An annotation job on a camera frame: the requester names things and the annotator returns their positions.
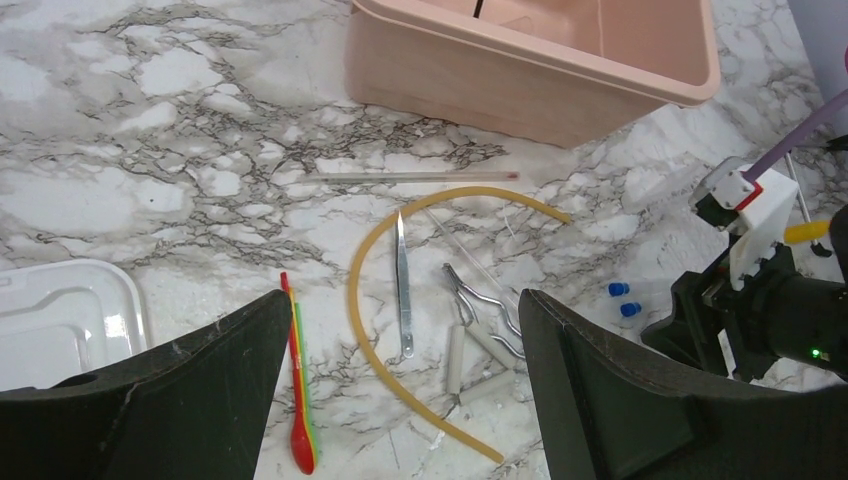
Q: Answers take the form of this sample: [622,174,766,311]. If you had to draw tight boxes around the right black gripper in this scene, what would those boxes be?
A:
[640,246,847,382]

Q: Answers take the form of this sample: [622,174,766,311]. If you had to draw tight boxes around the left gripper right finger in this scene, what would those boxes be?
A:
[519,289,847,479]

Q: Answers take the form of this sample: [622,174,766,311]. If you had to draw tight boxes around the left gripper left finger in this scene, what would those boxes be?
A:
[1,290,293,479]

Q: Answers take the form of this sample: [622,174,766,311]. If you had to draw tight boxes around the pink plastic bin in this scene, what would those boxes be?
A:
[345,0,721,148]

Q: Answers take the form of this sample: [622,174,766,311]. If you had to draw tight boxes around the red yellow green spoon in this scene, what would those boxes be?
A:
[280,272,319,475]

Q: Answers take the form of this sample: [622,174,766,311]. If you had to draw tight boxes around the white plastic tray lid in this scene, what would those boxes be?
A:
[1,259,153,391]

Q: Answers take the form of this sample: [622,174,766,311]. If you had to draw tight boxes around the yellow rubber tube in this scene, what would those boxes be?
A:
[347,186,573,466]

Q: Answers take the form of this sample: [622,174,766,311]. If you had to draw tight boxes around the metal crucible tongs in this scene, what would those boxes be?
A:
[441,263,526,368]

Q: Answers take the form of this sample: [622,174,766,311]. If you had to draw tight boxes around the glass thermometer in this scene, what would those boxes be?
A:
[303,171,520,184]

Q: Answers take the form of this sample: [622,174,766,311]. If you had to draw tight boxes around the pink framed whiteboard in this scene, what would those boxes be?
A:
[787,0,847,101]

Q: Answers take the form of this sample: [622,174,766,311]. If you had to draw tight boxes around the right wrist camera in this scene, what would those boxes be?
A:
[689,157,799,291]

